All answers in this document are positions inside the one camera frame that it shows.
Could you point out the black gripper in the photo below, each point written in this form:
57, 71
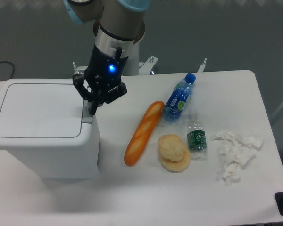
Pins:
103, 75

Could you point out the white plastic trash can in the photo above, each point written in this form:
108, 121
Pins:
45, 124

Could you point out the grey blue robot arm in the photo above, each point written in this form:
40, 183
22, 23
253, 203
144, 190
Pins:
120, 22

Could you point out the orange baguette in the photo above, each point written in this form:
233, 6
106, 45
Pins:
143, 132

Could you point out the blue plastic bottle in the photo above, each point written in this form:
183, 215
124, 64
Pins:
179, 98

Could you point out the pale knotted bread roll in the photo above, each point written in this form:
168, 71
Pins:
171, 147

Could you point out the round flat bread bun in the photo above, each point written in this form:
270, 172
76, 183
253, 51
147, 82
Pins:
176, 166

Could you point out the clear green-label water bottle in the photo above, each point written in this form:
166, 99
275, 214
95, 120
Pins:
196, 137

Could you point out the small crumpled white tissue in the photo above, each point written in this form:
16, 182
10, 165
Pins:
231, 174

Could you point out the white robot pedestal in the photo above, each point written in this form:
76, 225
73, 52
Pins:
133, 66

